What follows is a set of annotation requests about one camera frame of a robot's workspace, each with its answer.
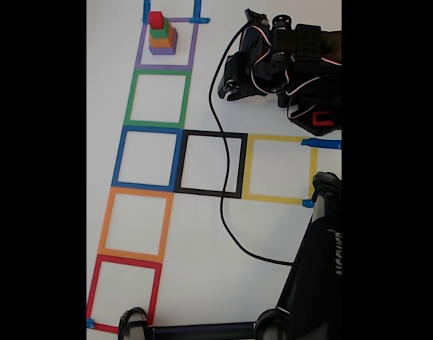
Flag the green cube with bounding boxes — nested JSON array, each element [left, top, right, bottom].
[[148, 19, 171, 38]]

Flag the yellow square frame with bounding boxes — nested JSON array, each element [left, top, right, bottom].
[[241, 133, 318, 205]]

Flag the black square frame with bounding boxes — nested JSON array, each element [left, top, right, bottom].
[[173, 129, 248, 199]]

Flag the red square frame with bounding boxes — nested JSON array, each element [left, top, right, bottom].
[[86, 254, 163, 334]]

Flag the purple cube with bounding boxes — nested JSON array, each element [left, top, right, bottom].
[[148, 30, 178, 56]]

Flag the purple square frame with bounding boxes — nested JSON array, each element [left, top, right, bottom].
[[134, 16, 200, 71]]

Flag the orange square frame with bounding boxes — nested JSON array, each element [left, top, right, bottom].
[[97, 186, 174, 264]]

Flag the orange cube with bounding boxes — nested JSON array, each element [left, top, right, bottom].
[[148, 23, 176, 47]]

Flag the small red cube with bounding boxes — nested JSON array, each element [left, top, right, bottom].
[[147, 11, 166, 29]]

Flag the green square frame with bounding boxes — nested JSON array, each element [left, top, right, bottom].
[[123, 69, 192, 130]]

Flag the black gripper camera board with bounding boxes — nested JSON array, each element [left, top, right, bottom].
[[244, 8, 270, 28]]

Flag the black camera cable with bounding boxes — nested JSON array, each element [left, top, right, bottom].
[[208, 25, 302, 266]]

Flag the black camera tripod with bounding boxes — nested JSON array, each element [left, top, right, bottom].
[[117, 171, 342, 340]]

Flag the red printed clamp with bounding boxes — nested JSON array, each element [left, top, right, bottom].
[[311, 110, 334, 128]]

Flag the blue square frame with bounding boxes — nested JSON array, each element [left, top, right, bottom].
[[111, 125, 184, 192]]

